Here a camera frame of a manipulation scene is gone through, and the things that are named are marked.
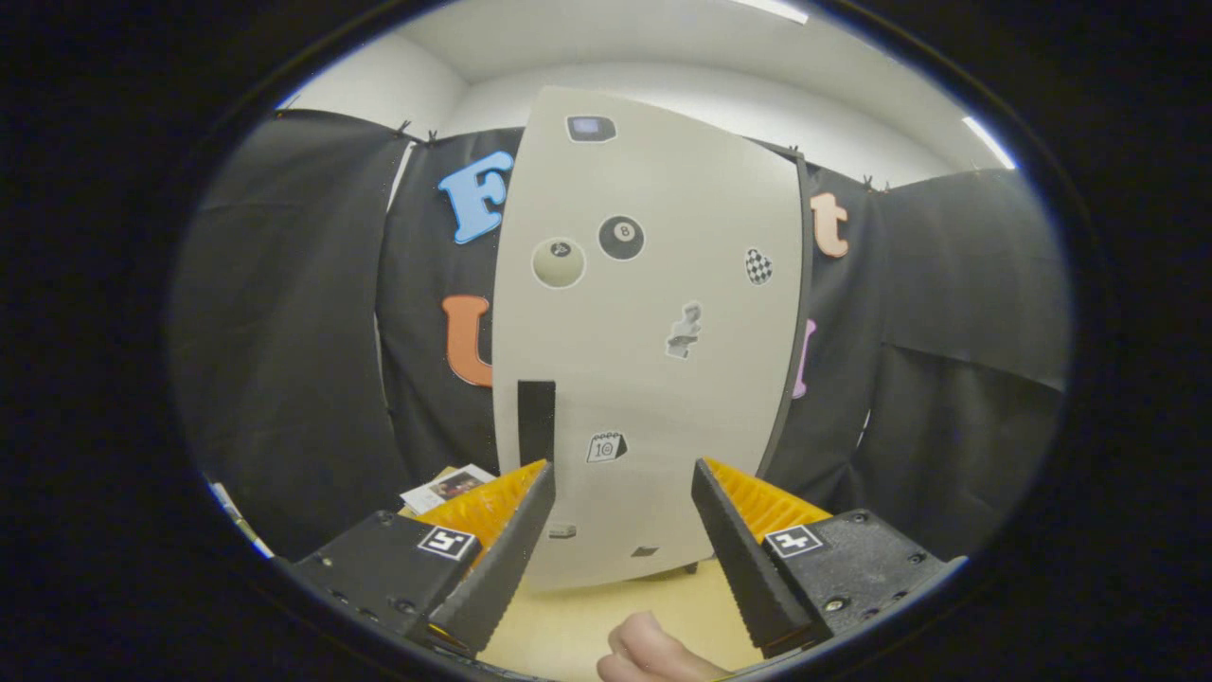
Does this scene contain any black backdrop cloth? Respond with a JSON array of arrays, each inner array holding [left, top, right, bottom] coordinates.
[[170, 107, 1071, 562]]

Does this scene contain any long ceiling light panel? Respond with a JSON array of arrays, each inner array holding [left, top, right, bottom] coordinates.
[[729, 0, 811, 25]]

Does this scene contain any narrow ceiling light strip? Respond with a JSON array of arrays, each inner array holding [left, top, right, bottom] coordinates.
[[961, 116, 1016, 171]]

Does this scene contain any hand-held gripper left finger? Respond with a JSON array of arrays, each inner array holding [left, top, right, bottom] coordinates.
[[289, 460, 557, 656]]

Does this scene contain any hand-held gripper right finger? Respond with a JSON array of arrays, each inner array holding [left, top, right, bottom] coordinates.
[[691, 458, 969, 659]]

